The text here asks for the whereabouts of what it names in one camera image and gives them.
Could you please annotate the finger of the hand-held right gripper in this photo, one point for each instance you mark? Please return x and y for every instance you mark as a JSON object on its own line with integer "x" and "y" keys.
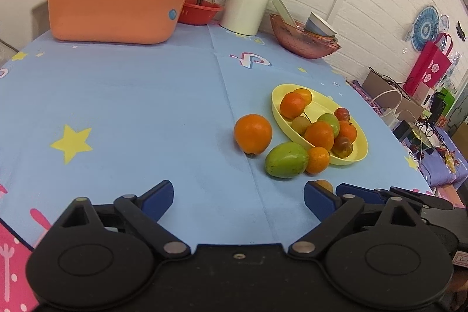
{"x": 356, "y": 190}

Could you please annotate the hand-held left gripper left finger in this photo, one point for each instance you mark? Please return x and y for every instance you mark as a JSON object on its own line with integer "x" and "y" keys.
{"x": 159, "y": 197}

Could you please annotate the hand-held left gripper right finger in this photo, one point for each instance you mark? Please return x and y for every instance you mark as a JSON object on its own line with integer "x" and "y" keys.
{"x": 321, "y": 198}

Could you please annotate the small orange-brown fruit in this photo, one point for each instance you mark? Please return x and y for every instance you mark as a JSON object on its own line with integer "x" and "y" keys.
{"x": 325, "y": 184}

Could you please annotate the small orange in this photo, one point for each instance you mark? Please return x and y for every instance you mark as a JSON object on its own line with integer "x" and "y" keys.
{"x": 304, "y": 95}
{"x": 317, "y": 160}

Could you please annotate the yellow plastic plate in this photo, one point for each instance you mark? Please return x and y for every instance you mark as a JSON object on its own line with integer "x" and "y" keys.
{"x": 358, "y": 151}

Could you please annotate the brown-red plum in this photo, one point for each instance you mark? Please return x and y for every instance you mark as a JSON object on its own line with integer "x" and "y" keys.
{"x": 343, "y": 146}

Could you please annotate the green mango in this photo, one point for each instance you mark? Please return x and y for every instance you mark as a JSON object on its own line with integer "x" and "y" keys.
{"x": 287, "y": 159}
{"x": 329, "y": 121}

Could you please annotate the medium orange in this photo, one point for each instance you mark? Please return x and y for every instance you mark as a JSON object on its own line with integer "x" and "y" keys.
{"x": 292, "y": 104}
{"x": 347, "y": 131}

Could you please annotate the large orange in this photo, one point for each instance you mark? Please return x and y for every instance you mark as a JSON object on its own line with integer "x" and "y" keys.
{"x": 253, "y": 134}
{"x": 319, "y": 135}

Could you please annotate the small yellow-green fruit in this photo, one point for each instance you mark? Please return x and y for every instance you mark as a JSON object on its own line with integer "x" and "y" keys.
{"x": 300, "y": 125}

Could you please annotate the red plum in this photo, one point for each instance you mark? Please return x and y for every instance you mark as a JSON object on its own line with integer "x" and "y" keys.
{"x": 342, "y": 113}

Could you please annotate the black power adapter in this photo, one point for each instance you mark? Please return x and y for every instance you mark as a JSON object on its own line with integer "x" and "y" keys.
{"x": 403, "y": 131}

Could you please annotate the white charger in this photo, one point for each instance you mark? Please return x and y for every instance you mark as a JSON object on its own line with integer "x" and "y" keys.
{"x": 389, "y": 117}

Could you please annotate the blue printed tablecloth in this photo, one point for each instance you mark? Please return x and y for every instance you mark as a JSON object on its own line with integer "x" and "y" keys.
{"x": 146, "y": 96}

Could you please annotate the cardboard box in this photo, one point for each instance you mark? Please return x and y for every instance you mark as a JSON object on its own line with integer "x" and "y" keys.
{"x": 380, "y": 85}

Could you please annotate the red gift bag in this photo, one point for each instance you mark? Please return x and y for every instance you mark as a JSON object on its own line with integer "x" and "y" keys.
{"x": 433, "y": 67}

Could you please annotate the pink glass bowl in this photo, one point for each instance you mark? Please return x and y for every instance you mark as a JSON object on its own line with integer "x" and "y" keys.
{"x": 303, "y": 45}

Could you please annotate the blue and white bowl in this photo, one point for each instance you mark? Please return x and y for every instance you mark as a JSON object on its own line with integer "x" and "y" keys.
{"x": 318, "y": 25}

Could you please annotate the blue round fan decoration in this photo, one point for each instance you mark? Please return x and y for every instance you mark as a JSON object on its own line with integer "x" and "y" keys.
{"x": 426, "y": 28}

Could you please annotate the red plastic basket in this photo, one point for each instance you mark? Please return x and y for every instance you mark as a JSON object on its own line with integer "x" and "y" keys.
{"x": 199, "y": 14}

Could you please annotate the orange plastic basket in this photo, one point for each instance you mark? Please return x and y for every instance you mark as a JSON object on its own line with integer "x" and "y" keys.
{"x": 109, "y": 16}

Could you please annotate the green-rimmed white bowl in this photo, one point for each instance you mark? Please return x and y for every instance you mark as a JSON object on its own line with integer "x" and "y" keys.
{"x": 285, "y": 12}

